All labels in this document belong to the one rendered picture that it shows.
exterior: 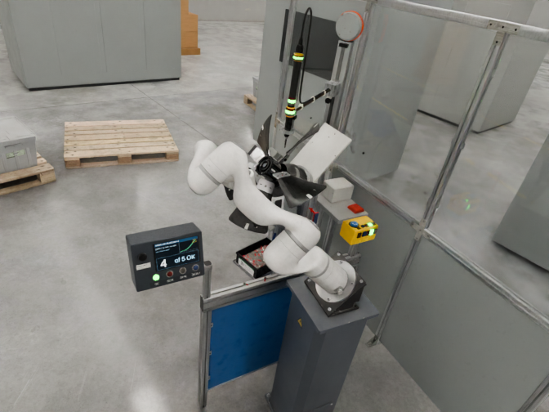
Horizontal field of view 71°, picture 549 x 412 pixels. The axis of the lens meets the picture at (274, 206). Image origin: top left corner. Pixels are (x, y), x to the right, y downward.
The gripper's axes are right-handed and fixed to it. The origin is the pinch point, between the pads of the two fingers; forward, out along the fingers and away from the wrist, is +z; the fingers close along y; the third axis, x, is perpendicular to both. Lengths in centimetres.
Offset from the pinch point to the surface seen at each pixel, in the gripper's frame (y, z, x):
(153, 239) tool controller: -27, -40, 47
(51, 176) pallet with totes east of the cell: 254, 64, 118
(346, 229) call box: -23.9, 8.4, -38.8
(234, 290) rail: -25.9, 8.0, 25.7
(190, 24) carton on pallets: 817, 110, -210
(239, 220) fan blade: 9.7, 2.6, 5.3
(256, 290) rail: -26.6, 15.0, 15.5
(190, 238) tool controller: -28, -34, 35
